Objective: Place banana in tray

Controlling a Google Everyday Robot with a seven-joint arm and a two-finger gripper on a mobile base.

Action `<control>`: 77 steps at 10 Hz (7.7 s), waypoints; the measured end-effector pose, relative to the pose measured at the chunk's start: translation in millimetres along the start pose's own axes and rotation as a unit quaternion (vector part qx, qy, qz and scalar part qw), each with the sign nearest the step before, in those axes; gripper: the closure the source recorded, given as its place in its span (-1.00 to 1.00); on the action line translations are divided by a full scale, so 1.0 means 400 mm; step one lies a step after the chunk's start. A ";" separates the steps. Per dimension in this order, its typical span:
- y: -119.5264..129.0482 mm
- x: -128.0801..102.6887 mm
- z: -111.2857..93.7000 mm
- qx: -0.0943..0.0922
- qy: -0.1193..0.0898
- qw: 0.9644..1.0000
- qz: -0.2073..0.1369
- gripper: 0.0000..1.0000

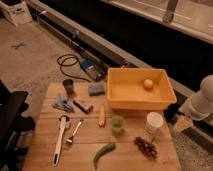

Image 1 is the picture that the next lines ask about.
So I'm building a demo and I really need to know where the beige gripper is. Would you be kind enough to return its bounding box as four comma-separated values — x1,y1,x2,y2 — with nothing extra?
173,115,193,133

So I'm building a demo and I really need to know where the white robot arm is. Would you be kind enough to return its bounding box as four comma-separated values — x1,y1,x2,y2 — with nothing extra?
174,75,213,133

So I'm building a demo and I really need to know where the yellow plastic tray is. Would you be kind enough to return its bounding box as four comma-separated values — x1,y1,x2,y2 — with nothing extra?
107,68,177,110

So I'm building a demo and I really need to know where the white paper cup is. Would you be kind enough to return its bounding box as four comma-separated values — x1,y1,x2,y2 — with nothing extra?
146,112,164,134

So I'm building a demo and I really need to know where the dark grape bunch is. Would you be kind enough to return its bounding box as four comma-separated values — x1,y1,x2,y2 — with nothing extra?
134,137,158,160

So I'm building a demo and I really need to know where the small orange ball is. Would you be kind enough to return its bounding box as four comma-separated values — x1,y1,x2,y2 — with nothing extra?
143,79,154,89

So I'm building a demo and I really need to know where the green plastic cup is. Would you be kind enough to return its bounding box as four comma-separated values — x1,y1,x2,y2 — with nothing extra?
111,115,124,133

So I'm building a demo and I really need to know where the green pepper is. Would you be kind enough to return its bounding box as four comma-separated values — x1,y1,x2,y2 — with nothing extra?
93,143,116,168

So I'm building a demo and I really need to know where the blue sponge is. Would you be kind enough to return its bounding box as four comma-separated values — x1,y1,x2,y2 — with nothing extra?
88,84,105,96

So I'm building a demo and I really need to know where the black rectangular block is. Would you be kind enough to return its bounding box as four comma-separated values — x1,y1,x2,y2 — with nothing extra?
73,99,93,114

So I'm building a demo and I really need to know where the blue power device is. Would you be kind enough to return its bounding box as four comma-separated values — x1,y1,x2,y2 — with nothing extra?
80,59,105,82

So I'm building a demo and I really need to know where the metal spoon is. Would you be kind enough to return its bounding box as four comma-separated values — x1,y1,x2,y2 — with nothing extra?
64,119,84,150

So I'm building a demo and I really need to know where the dark metal cup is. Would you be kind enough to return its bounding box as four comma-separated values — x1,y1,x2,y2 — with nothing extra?
62,79,74,96

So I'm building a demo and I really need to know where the blue crumpled packet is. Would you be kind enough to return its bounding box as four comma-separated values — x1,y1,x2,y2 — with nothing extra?
52,94,74,113

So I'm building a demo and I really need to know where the black chair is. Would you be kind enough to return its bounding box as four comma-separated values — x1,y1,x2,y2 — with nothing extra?
0,80,35,171

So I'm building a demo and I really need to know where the white cardboard box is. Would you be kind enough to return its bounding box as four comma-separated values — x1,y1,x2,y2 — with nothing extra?
0,1,32,27

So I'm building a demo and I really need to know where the white handled kitchen tool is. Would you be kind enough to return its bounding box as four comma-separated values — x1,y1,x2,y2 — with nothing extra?
52,115,69,167

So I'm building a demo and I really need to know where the black cable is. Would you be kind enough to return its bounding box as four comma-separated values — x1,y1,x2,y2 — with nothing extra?
56,53,92,83

